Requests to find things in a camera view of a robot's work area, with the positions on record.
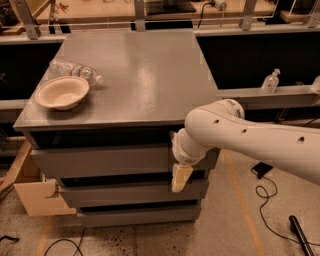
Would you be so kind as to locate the grey drawer cabinet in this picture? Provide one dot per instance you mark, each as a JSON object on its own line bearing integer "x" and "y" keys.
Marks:
{"x": 151, "y": 80}

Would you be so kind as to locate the grey top drawer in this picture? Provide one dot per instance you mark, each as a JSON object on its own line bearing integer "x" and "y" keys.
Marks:
{"x": 104, "y": 161}

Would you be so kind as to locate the clear plastic water bottle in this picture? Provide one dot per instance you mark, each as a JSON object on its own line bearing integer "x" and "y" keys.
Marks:
{"x": 59, "y": 67}

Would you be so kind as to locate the hand sanitizer pump bottle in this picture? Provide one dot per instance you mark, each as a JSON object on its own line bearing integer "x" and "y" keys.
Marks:
{"x": 271, "y": 82}

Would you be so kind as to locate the black tube on floor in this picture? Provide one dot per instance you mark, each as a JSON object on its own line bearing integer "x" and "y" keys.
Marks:
{"x": 297, "y": 230}

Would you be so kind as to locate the grey metal rail shelf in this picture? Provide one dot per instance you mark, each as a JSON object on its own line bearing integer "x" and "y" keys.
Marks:
{"x": 284, "y": 97}

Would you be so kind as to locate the grey bottom drawer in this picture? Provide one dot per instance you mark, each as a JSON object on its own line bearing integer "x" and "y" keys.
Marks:
{"x": 140, "y": 216}

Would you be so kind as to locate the white paper bowl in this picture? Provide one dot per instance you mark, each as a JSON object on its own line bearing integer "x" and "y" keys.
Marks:
{"x": 62, "y": 93}

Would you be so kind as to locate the black power adapter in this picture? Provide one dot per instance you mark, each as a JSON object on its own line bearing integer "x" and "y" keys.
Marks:
{"x": 261, "y": 169}

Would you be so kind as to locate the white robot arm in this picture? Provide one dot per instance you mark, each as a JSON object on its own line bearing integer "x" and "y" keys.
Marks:
{"x": 222, "y": 125}

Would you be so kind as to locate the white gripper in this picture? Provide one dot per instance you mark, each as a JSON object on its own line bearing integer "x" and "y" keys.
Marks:
{"x": 180, "y": 152}

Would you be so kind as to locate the light wooden board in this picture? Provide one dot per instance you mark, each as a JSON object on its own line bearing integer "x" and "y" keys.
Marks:
{"x": 39, "y": 195}

